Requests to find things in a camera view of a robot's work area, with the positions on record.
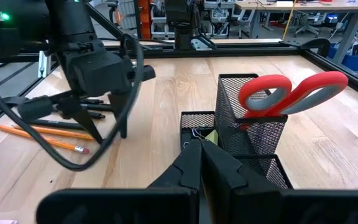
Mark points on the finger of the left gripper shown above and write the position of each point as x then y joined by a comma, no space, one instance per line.
120,105
76,109

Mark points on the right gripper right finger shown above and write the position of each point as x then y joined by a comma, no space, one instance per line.
244,202

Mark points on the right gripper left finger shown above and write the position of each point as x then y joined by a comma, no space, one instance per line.
166,205

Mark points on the black pen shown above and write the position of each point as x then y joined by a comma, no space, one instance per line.
96,107
92,101
96,115
57,124

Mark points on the orange pencil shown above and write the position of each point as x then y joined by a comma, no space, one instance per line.
57,132
42,138

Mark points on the black mesh desk organizer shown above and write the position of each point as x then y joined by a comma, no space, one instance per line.
259,137

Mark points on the yellow binder clip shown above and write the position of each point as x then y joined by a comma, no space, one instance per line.
212,137

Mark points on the black binder clip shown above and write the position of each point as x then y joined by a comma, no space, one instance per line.
194,137

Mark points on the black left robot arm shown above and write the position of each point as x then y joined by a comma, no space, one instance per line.
67,18

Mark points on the grey office chair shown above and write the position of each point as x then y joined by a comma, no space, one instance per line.
306,23

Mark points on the white storage bins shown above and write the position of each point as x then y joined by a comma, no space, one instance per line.
225,15

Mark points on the wooden desk grey legs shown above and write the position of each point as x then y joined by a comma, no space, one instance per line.
291,5

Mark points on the orange post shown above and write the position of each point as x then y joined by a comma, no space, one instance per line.
143,14

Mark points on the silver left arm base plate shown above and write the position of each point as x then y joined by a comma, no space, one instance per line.
201,44

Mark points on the black aluminium table frame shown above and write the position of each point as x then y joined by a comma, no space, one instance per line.
244,50

